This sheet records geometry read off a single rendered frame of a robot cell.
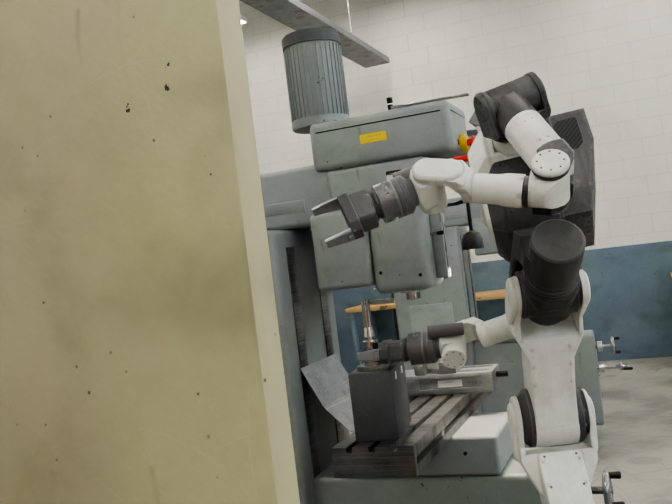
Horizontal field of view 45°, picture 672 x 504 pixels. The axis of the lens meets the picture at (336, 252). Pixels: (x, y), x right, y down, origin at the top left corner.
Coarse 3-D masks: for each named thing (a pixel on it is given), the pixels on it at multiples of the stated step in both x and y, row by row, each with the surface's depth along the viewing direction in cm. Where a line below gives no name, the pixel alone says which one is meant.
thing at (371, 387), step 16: (368, 368) 221; (384, 368) 222; (400, 368) 232; (352, 384) 220; (368, 384) 219; (384, 384) 218; (400, 384) 229; (352, 400) 220; (368, 400) 219; (384, 400) 218; (400, 400) 226; (368, 416) 219; (384, 416) 218; (400, 416) 223; (368, 432) 219; (384, 432) 218; (400, 432) 220
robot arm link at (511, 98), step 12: (504, 84) 188; (516, 84) 186; (528, 84) 186; (492, 96) 186; (504, 96) 185; (516, 96) 184; (528, 96) 185; (504, 108) 183; (516, 108) 181; (528, 108) 181; (540, 108) 188; (504, 120) 182; (504, 132) 183
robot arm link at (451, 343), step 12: (444, 324) 217; (456, 324) 216; (432, 336) 217; (444, 336) 217; (456, 336) 217; (432, 348) 216; (444, 348) 215; (456, 348) 213; (432, 360) 218; (444, 360) 215; (456, 360) 214
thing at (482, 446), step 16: (480, 416) 271; (496, 416) 268; (464, 432) 251; (480, 432) 248; (496, 432) 246; (448, 448) 247; (464, 448) 245; (480, 448) 244; (496, 448) 242; (432, 464) 249; (448, 464) 247; (464, 464) 246; (480, 464) 244; (496, 464) 242
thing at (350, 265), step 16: (320, 224) 265; (336, 224) 263; (320, 240) 265; (368, 240) 262; (320, 256) 265; (336, 256) 263; (352, 256) 261; (368, 256) 261; (320, 272) 266; (336, 272) 264; (352, 272) 262; (368, 272) 260; (320, 288) 266; (336, 288) 264
